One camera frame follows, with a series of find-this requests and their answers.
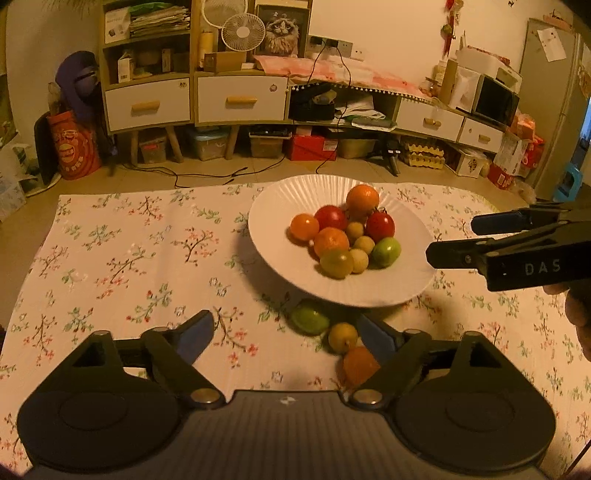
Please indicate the black flat panel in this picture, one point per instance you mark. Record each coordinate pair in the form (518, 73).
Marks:
(44, 147)

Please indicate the red printed bag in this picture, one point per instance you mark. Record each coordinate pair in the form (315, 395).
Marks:
(74, 147)

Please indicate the white ribbed plate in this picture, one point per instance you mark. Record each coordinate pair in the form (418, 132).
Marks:
(277, 249)

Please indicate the low wooden cabinet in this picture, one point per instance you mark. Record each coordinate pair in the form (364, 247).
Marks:
(393, 110)

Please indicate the yellow green tomato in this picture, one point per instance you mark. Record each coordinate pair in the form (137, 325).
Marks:
(336, 263)

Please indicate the white paper note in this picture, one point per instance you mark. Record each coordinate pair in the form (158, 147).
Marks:
(551, 44)

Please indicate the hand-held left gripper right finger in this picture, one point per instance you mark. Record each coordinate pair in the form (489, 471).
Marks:
(375, 339)

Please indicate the blue stool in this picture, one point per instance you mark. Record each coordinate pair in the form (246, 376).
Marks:
(568, 182)

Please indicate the white paper pile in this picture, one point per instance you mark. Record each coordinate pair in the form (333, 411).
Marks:
(364, 113)

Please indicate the framed cat picture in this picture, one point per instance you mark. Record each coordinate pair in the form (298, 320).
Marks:
(281, 30)

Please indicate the short wooden drawer cabinet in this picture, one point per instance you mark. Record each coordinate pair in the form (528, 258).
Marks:
(240, 72)

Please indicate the wall power outlet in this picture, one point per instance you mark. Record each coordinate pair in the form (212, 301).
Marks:
(330, 46)

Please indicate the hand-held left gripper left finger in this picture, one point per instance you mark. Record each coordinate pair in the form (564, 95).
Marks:
(196, 337)

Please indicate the red cardboard packages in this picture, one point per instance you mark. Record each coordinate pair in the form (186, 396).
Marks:
(517, 152)

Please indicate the red hanging ornament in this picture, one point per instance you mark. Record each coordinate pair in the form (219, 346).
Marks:
(449, 30)

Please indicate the stack of papers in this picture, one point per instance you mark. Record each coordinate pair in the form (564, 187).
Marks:
(159, 21)

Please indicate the small yellow round fruit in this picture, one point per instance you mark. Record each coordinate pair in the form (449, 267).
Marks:
(364, 243)
(360, 262)
(355, 230)

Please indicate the white desk fan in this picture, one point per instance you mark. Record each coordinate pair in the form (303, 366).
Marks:
(242, 32)
(219, 9)

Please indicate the floral tissue box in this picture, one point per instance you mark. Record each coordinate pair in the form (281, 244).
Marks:
(11, 198)

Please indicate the black tripod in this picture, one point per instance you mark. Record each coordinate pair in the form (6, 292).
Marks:
(391, 154)

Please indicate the red tomato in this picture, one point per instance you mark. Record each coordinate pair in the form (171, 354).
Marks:
(330, 218)
(381, 227)

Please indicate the cardboard box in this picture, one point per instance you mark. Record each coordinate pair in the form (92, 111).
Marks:
(226, 61)

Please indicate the orange tangerine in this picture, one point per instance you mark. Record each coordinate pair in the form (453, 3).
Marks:
(358, 364)
(362, 199)
(330, 242)

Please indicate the orange tomato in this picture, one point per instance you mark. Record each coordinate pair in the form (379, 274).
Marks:
(304, 227)

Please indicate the purple fabric item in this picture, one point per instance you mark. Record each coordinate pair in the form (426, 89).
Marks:
(76, 81)

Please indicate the egg cartons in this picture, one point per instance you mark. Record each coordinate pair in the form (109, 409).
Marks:
(422, 154)

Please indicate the white printed carton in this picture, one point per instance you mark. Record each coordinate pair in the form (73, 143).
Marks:
(473, 164)

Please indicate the black microwave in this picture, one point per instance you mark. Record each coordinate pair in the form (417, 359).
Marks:
(496, 101)

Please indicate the clear storage box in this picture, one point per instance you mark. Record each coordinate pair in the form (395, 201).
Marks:
(153, 150)
(270, 145)
(207, 145)

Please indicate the grey refrigerator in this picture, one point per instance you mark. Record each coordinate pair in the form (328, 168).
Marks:
(554, 115)

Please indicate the person's right hand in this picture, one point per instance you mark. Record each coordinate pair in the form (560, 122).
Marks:
(579, 318)

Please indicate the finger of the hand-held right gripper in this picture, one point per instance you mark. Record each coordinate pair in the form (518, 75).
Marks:
(498, 221)
(455, 256)

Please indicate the floral tablecloth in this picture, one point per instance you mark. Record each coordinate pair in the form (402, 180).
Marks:
(138, 277)

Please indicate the yellow bottle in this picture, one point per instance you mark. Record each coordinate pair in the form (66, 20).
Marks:
(206, 42)

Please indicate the tall wooden shelf cabinet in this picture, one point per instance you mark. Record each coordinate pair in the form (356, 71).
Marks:
(147, 79)

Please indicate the red box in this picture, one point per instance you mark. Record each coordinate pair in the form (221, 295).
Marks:
(309, 148)

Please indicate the pink floral cloth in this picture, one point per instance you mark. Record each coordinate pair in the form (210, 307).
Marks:
(369, 76)

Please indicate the white plastic bag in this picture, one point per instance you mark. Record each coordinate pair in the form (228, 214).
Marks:
(16, 159)

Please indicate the beige storage box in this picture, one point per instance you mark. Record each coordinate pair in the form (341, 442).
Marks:
(355, 147)

